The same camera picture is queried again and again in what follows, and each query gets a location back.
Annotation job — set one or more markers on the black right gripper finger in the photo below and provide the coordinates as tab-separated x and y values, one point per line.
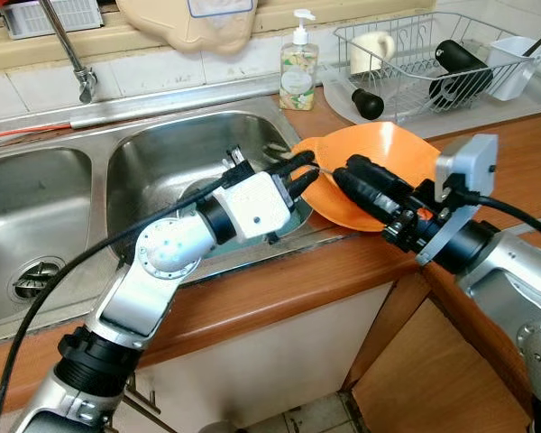
379	176
365	197

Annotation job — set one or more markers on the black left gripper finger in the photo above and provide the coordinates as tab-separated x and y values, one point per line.
307	186
298	162

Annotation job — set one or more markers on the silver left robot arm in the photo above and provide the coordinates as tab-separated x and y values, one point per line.
162	248

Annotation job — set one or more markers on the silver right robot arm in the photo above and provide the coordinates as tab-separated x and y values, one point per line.
514	280

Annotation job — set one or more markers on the teal plate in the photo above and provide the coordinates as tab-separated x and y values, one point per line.
298	215

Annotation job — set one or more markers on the black round knob object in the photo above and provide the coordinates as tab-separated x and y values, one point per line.
368	104

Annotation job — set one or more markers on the clear soap pump bottle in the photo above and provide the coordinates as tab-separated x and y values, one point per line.
299	77

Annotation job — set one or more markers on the cream mug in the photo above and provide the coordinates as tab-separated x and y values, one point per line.
370	52

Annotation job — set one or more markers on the black bottle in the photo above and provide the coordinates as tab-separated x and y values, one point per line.
460	61

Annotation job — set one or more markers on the brown wooden cabinet door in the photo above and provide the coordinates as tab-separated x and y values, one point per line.
424	379

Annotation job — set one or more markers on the grey drain tray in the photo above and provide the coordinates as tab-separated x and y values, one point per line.
532	95

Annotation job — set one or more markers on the white cutlery holder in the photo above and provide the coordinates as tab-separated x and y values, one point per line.
514	70

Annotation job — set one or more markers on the white cabinet door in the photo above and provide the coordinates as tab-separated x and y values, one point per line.
279	361

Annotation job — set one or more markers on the chrome faucet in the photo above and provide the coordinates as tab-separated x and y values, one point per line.
86	83

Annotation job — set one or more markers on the dark robot foot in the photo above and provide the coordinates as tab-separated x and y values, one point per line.
218	427

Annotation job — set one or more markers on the stainless steel double sink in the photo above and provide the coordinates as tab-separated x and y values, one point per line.
36	207

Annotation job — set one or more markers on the white slatted tray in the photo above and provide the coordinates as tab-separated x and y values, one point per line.
54	16

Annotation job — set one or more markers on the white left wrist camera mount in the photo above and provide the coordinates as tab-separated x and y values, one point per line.
257	206

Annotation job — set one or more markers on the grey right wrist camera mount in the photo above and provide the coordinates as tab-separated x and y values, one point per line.
464	162

